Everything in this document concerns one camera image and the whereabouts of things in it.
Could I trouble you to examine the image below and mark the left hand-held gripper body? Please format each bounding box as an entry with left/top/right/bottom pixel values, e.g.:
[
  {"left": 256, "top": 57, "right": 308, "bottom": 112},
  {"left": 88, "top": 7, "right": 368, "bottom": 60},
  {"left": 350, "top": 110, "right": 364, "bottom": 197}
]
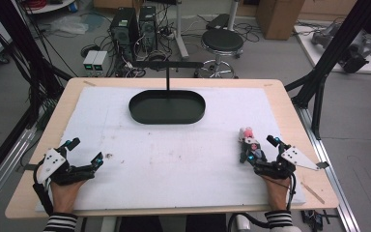
[{"left": 33, "top": 146, "right": 97, "bottom": 187}]

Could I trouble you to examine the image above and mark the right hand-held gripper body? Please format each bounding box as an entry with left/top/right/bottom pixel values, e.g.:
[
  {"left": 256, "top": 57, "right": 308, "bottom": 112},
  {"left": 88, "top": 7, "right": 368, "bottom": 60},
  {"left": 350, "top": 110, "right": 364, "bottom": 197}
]
[{"left": 253, "top": 145, "right": 330, "bottom": 181}]

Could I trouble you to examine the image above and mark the small pink white toy figure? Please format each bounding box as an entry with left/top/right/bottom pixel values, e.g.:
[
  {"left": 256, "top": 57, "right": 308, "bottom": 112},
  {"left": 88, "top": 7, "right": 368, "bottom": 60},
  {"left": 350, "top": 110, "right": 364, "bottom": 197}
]
[{"left": 238, "top": 126, "right": 268, "bottom": 162}]

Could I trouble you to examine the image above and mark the black oval tray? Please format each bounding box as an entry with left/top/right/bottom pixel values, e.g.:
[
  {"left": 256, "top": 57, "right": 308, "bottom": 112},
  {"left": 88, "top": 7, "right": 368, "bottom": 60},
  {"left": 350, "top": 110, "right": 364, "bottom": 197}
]
[{"left": 128, "top": 89, "right": 207, "bottom": 126}]

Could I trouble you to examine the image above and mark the person's right hand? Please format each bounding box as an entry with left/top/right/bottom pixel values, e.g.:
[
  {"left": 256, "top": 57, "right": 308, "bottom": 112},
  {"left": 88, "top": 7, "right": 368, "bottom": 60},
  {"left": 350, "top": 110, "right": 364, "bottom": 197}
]
[{"left": 262, "top": 175, "right": 293, "bottom": 213}]

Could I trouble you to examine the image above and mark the person's left hand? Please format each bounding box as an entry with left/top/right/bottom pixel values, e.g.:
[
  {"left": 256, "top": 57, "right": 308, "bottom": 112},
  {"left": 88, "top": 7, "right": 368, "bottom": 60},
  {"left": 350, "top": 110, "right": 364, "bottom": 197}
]
[{"left": 49, "top": 179, "right": 87, "bottom": 216}]

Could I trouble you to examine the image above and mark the thin wooden stick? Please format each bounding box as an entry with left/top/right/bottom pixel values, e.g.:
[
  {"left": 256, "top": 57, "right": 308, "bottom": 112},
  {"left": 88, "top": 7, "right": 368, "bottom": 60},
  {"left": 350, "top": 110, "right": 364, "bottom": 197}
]
[{"left": 300, "top": 181, "right": 326, "bottom": 205}]

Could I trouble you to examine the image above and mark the black clamps pile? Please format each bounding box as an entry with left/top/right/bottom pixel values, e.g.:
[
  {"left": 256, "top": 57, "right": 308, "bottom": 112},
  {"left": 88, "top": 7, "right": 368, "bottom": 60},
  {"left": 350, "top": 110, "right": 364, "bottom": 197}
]
[{"left": 300, "top": 209, "right": 336, "bottom": 232}]

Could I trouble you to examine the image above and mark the white foam mat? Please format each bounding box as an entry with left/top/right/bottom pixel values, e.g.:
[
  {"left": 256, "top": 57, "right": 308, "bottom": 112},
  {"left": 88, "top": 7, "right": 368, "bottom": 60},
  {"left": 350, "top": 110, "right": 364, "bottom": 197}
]
[{"left": 35, "top": 86, "right": 307, "bottom": 213}]

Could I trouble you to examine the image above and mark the white power supply unit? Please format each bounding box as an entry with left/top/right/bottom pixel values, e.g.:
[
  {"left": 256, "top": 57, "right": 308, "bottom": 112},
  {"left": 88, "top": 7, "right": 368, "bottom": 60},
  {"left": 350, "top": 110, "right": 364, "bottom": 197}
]
[
  {"left": 82, "top": 49, "right": 100, "bottom": 77},
  {"left": 92, "top": 50, "right": 109, "bottom": 77}
]

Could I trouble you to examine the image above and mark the white platform board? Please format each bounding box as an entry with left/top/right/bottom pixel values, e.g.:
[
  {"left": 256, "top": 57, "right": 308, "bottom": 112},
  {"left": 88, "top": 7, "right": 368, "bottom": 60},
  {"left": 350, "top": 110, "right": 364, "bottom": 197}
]
[{"left": 293, "top": 24, "right": 371, "bottom": 75}]

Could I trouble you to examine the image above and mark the black round stool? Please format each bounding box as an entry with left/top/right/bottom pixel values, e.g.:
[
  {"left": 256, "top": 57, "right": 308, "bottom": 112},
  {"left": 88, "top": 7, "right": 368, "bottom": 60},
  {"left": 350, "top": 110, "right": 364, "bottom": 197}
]
[{"left": 193, "top": 28, "right": 245, "bottom": 79}]

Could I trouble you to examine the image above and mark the black T-shaped stand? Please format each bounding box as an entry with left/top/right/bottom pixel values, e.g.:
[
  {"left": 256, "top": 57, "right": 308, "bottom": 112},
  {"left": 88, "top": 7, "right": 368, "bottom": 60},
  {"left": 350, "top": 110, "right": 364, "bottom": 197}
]
[{"left": 131, "top": 60, "right": 205, "bottom": 92}]

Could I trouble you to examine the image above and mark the grey black machine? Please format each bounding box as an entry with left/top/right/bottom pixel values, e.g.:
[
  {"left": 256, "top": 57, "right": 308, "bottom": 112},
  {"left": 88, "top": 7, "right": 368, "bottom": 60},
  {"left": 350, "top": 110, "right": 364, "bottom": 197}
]
[{"left": 310, "top": 22, "right": 371, "bottom": 74}]

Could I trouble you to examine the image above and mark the clear plastic bag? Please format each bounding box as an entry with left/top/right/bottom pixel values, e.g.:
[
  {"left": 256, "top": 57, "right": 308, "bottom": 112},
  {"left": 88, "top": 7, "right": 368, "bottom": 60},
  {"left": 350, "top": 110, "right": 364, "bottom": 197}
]
[{"left": 48, "top": 14, "right": 90, "bottom": 36}]

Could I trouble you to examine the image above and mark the cardboard box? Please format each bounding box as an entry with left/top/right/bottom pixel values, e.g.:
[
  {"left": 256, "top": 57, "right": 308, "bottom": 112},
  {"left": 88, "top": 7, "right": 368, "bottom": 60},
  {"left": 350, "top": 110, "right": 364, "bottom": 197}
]
[{"left": 255, "top": 0, "right": 306, "bottom": 42}]

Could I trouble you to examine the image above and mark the large black computer tower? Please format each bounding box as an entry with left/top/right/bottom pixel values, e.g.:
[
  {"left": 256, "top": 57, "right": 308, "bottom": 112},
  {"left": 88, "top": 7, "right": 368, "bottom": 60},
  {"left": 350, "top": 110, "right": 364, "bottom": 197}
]
[{"left": 109, "top": 7, "right": 140, "bottom": 64}]

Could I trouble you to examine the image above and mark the slim black computer tower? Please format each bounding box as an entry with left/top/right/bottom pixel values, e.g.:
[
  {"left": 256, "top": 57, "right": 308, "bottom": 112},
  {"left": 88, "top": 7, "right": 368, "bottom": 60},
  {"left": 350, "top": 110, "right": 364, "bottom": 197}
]
[{"left": 138, "top": 5, "right": 158, "bottom": 54}]

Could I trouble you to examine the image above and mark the white desk leg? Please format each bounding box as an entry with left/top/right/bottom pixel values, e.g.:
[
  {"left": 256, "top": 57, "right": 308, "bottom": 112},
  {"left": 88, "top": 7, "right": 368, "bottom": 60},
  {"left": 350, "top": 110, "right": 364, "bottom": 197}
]
[{"left": 173, "top": 0, "right": 190, "bottom": 61}]

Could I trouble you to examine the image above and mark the aluminium rail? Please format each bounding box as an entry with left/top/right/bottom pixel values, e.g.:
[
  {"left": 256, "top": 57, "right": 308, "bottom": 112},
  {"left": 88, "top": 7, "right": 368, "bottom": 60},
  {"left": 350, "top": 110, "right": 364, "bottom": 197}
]
[
  {"left": 296, "top": 105, "right": 361, "bottom": 232},
  {"left": 0, "top": 127, "right": 38, "bottom": 216}
]

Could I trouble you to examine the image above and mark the thick black hose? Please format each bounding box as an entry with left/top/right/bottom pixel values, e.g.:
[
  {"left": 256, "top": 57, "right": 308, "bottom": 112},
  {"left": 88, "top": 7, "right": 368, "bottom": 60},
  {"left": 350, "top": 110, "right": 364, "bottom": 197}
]
[{"left": 226, "top": 212, "right": 271, "bottom": 232}]

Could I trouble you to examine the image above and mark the black frame strut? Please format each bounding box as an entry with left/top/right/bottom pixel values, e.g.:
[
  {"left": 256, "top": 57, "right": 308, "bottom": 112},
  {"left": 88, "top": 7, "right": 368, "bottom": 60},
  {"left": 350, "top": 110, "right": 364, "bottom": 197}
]
[
  {"left": 0, "top": 0, "right": 73, "bottom": 130},
  {"left": 284, "top": 0, "right": 371, "bottom": 140}
]

